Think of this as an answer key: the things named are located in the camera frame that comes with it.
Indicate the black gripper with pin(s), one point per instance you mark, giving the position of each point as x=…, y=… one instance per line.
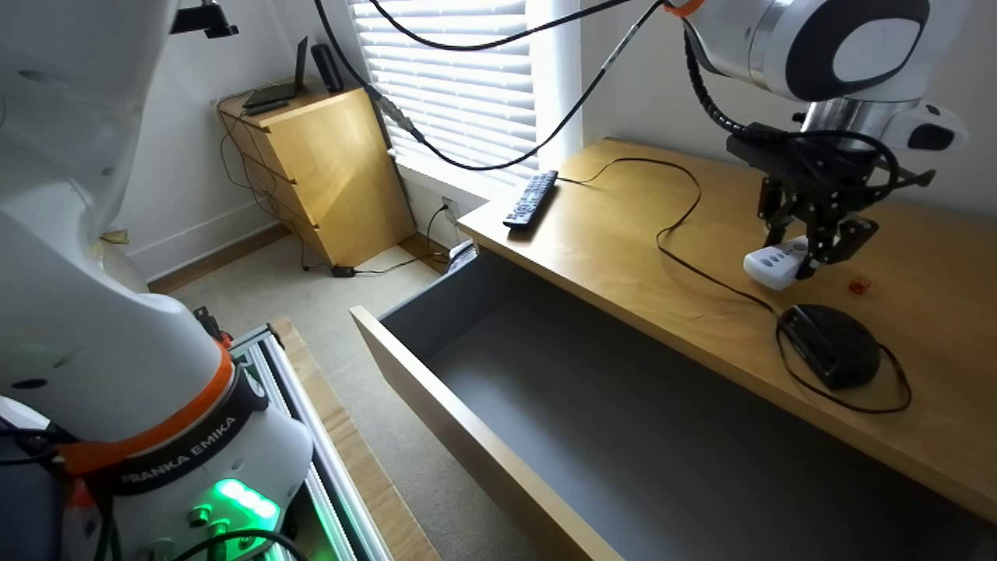
x=828, y=190

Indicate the white remote control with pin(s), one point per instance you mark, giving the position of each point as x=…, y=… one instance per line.
x=770, y=270

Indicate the black remote control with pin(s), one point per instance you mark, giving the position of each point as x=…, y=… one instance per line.
x=530, y=202

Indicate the small red object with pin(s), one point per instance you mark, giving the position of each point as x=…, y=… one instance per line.
x=857, y=287

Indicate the black round puck device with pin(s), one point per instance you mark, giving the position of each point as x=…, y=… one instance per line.
x=829, y=348

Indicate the open drawer with grey inside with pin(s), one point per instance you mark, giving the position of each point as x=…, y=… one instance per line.
x=624, y=437

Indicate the grey power strip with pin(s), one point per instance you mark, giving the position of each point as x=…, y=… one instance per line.
x=462, y=250

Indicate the white window blinds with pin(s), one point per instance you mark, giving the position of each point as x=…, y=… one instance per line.
x=469, y=94

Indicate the black plug on floor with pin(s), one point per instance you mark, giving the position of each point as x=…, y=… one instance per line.
x=343, y=274

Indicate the light wooden cabinet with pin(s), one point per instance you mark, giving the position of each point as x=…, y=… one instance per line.
x=333, y=176

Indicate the robot stand with wooden board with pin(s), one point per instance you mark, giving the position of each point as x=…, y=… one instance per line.
x=353, y=455

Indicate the upright black device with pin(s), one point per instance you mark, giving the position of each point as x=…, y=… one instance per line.
x=329, y=68

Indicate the flat black router with antenna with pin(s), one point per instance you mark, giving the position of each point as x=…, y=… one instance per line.
x=274, y=97

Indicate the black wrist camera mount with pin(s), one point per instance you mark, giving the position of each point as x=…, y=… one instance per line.
x=769, y=144

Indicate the black mounted camera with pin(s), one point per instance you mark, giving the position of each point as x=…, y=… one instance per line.
x=203, y=21

